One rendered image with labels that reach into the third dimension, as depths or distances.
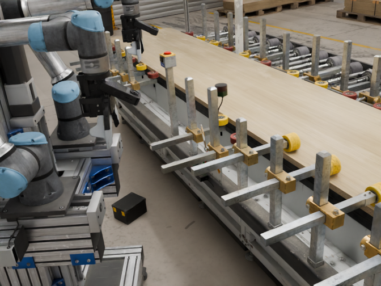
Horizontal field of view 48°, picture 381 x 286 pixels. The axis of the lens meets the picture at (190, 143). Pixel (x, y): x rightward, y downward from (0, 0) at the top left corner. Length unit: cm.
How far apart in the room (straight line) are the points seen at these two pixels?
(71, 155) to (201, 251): 118
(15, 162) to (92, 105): 33
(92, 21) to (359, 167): 126
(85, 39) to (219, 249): 196
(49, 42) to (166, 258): 190
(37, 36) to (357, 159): 138
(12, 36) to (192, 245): 191
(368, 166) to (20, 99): 140
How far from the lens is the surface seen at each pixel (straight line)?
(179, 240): 292
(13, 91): 171
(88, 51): 114
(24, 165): 141
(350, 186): 179
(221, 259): 276
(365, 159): 199
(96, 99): 118
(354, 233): 182
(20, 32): 135
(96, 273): 249
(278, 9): 1012
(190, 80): 222
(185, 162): 203
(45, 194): 155
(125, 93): 118
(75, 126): 196
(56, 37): 116
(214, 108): 204
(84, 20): 113
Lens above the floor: 184
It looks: 27 degrees down
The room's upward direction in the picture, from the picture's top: 5 degrees counter-clockwise
